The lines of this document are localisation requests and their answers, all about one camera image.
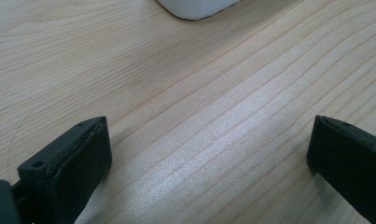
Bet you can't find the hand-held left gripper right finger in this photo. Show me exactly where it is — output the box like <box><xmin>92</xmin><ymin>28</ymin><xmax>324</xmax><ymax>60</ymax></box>
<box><xmin>306</xmin><ymin>115</ymin><xmax>376</xmax><ymax>224</ymax></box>

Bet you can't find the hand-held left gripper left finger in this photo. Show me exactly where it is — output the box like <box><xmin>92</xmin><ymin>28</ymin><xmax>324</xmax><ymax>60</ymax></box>
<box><xmin>17</xmin><ymin>116</ymin><xmax>113</xmax><ymax>224</ymax></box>

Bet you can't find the white plastic container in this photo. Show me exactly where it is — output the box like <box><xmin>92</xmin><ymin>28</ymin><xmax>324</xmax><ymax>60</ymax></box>
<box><xmin>156</xmin><ymin>0</ymin><xmax>244</xmax><ymax>21</ymax></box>

